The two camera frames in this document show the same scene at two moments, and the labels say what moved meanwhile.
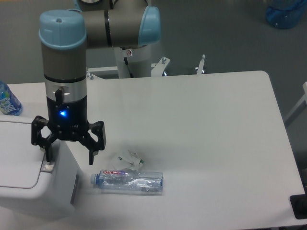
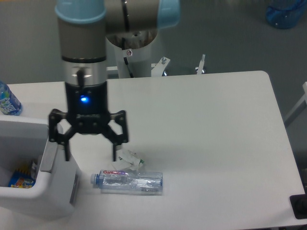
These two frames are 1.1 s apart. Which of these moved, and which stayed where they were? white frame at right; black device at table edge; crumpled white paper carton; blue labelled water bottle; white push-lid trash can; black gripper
Moved: black gripper; white push-lid trash can
Stayed: white frame at right; black device at table edge; blue labelled water bottle; crumpled white paper carton
